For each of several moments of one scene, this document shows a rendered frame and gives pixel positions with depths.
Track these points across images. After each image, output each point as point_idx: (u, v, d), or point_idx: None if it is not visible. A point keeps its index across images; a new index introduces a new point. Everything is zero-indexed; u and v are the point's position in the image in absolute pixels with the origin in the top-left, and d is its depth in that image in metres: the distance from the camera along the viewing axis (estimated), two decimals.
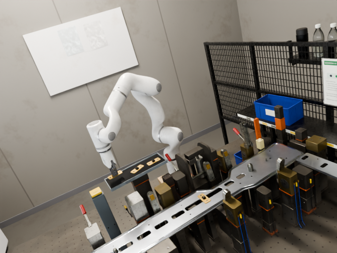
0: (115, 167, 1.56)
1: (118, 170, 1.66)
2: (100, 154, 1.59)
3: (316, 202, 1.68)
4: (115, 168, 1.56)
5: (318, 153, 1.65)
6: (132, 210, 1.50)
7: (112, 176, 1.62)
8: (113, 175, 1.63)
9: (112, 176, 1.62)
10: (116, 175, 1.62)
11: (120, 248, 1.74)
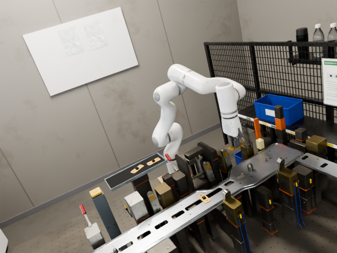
0: (241, 136, 1.39)
1: None
2: (223, 122, 1.42)
3: (316, 202, 1.68)
4: (241, 137, 1.39)
5: (318, 153, 1.65)
6: (132, 210, 1.50)
7: (233, 147, 1.46)
8: (233, 146, 1.47)
9: (233, 147, 1.45)
10: (237, 146, 1.45)
11: (120, 248, 1.74)
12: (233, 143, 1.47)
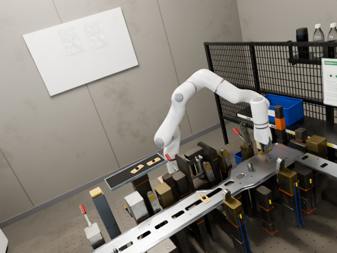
0: (272, 143, 1.60)
1: None
2: (255, 131, 1.64)
3: (316, 202, 1.68)
4: (271, 144, 1.60)
5: (318, 153, 1.65)
6: (132, 210, 1.50)
7: (264, 153, 1.67)
8: (263, 151, 1.68)
9: (264, 153, 1.67)
10: (267, 152, 1.67)
11: (120, 248, 1.74)
12: (263, 149, 1.68)
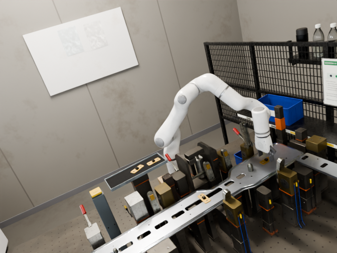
0: (275, 150, 1.60)
1: (268, 156, 1.73)
2: (257, 139, 1.66)
3: (316, 202, 1.68)
4: (275, 151, 1.60)
5: (318, 153, 1.65)
6: (132, 210, 1.50)
7: (265, 162, 1.69)
8: (264, 160, 1.71)
9: (265, 162, 1.69)
10: (268, 161, 1.69)
11: (120, 248, 1.74)
12: (260, 154, 1.73)
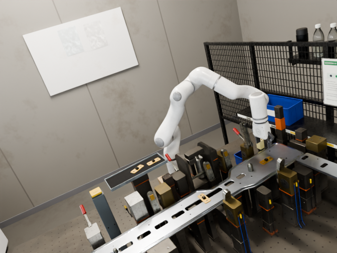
0: (273, 136, 1.56)
1: (268, 156, 1.73)
2: (254, 126, 1.62)
3: (316, 202, 1.68)
4: (273, 137, 1.56)
5: (318, 153, 1.65)
6: (132, 210, 1.50)
7: (265, 162, 1.69)
8: (264, 160, 1.71)
9: (265, 162, 1.69)
10: (268, 161, 1.69)
11: (120, 248, 1.74)
12: (258, 141, 1.70)
